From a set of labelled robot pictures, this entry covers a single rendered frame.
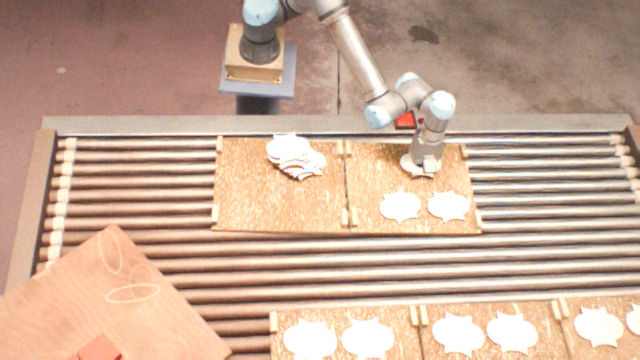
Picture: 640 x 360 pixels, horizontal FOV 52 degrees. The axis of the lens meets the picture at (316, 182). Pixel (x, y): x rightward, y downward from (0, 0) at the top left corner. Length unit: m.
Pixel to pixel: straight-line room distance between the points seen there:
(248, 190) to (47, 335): 0.72
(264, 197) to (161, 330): 0.55
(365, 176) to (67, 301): 0.97
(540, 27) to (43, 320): 3.47
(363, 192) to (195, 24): 2.14
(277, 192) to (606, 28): 3.03
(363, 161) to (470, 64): 1.94
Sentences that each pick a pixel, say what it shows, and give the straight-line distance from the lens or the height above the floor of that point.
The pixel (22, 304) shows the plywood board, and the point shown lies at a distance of 1.84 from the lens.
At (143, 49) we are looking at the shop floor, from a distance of 3.85.
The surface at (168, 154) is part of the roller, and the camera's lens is 2.18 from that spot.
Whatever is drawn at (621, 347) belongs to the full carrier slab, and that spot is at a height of 0.94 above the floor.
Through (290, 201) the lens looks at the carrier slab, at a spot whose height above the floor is 0.94.
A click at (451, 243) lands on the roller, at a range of 2.09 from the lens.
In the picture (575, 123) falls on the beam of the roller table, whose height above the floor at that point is 0.92.
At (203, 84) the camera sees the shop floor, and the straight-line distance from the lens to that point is 3.64.
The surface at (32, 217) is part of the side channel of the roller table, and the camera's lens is 2.08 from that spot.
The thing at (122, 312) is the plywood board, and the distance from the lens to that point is 1.78.
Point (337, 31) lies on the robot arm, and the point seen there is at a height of 1.37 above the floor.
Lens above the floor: 2.64
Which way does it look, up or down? 54 degrees down
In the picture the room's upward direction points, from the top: 9 degrees clockwise
